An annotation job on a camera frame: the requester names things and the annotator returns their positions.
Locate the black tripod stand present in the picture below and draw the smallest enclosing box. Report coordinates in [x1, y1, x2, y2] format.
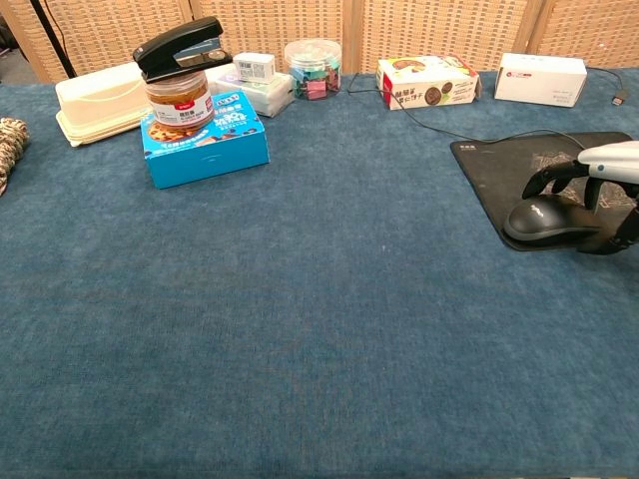
[29, 0, 79, 79]

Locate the white cardboard box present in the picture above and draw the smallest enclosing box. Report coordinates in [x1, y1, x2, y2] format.
[493, 52, 589, 109]

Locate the black computer mouse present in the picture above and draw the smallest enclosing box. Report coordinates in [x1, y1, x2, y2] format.
[502, 194, 605, 249]

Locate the blue tablecloth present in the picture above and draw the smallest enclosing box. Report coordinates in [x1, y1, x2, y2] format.
[0, 69, 639, 479]

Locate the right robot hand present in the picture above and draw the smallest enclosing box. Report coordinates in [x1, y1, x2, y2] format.
[521, 141, 639, 255]

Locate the clear snack jar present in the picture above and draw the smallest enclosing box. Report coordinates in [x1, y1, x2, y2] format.
[144, 69, 217, 135]

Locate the braided rope bundle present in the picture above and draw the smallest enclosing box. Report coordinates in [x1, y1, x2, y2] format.
[0, 117, 30, 197]

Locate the black mouse pad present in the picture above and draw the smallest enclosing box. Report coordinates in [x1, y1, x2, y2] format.
[449, 131, 639, 253]

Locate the red white cookie box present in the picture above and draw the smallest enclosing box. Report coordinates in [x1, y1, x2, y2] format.
[375, 54, 483, 111]

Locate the black stapler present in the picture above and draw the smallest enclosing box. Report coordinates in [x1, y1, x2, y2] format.
[132, 15, 235, 85]

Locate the clear jar of binder clips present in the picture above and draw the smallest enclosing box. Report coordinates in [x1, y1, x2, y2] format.
[284, 39, 343, 102]

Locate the long white tissue pack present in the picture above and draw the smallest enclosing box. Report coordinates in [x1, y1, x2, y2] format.
[204, 63, 296, 119]

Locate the small white box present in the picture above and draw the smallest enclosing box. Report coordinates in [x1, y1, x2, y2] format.
[232, 52, 277, 85]

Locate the cream plastic lunch box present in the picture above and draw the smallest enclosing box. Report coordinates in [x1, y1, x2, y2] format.
[54, 62, 151, 149]

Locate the woven folding screen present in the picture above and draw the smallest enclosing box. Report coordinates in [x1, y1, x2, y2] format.
[0, 0, 639, 85]

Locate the blue cookie box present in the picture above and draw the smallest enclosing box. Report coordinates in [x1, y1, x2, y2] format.
[140, 90, 272, 191]

